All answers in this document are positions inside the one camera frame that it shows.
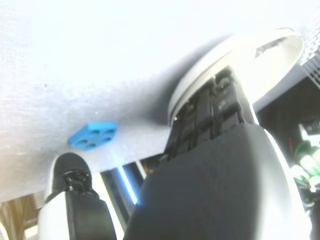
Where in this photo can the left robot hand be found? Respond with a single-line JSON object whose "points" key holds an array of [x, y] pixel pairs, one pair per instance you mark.
{"points": [[212, 187]]}

